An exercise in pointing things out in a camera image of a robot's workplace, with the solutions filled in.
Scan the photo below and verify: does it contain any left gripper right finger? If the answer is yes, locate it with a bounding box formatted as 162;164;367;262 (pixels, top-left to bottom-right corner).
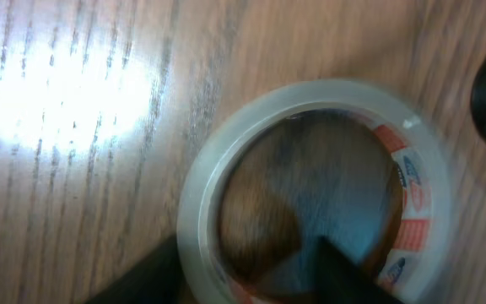
314;236;402;304

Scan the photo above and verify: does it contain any clear tape roll red-print core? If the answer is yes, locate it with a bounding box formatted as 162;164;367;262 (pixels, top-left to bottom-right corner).
177;79;456;303

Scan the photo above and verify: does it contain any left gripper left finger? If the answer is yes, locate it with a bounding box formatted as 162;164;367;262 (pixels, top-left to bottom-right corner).
85;235;184;304

